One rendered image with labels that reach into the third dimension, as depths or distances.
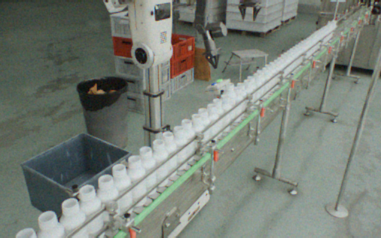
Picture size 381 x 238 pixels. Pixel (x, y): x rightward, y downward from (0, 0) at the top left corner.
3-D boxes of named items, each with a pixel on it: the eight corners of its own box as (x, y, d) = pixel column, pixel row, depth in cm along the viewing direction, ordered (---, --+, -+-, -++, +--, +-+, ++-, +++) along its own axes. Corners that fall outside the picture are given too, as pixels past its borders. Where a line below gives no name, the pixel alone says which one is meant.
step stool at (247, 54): (247, 69, 537) (249, 44, 518) (266, 81, 486) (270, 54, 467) (221, 71, 523) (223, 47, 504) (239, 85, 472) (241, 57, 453)
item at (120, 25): (141, 40, 341) (140, 18, 331) (110, 35, 357) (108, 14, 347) (170, 29, 390) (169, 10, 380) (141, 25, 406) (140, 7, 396)
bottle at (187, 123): (196, 157, 128) (197, 120, 120) (188, 164, 123) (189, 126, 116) (183, 152, 130) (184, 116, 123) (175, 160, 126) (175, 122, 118)
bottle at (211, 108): (219, 138, 140) (221, 105, 133) (213, 145, 136) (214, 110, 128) (207, 135, 143) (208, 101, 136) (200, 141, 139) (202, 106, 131)
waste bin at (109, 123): (108, 163, 295) (101, 99, 266) (75, 147, 317) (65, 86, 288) (141, 141, 329) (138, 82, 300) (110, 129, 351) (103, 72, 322)
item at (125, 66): (144, 80, 361) (143, 60, 351) (114, 74, 377) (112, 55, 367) (171, 65, 410) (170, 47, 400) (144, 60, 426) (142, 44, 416)
